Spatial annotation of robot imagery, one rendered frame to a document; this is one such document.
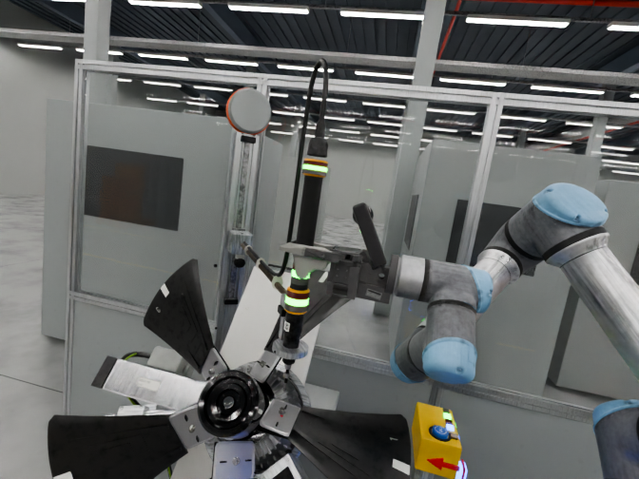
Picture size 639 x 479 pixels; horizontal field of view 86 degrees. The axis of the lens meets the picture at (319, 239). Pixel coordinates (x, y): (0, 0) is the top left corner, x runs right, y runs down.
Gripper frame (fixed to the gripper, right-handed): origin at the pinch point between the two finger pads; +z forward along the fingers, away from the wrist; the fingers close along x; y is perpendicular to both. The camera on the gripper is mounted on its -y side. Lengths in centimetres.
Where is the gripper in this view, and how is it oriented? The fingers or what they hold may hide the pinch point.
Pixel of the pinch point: (290, 243)
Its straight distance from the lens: 64.6
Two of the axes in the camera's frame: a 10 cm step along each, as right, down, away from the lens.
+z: -9.7, -1.7, 1.9
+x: 2.1, -1.1, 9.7
